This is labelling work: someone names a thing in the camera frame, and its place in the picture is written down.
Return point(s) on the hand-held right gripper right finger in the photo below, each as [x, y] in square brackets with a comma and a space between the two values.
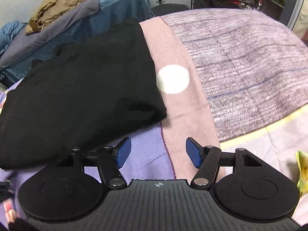
[194, 154]

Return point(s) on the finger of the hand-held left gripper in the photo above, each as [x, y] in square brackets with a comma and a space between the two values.
[7, 185]

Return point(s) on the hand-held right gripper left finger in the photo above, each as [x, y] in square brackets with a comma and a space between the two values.
[124, 151]

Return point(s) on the large black garment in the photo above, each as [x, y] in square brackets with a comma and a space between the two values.
[79, 93]

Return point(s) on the brown clothes pile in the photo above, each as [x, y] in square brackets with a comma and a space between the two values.
[60, 2]

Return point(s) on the lavender printed bed sheet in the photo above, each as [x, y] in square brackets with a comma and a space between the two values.
[146, 156]

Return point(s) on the pink blanket with white dot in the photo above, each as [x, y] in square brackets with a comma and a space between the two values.
[178, 115]

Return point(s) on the pale quilt with yellow stripe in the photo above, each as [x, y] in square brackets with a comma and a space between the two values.
[267, 146]

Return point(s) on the grey purple woven blanket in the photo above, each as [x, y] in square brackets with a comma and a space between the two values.
[240, 65]

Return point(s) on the yellow green packet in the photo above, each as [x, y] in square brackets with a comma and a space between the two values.
[302, 173]

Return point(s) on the black chair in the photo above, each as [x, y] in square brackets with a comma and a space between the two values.
[169, 9]

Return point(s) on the blue puffy jacket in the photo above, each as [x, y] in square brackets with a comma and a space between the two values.
[9, 33]

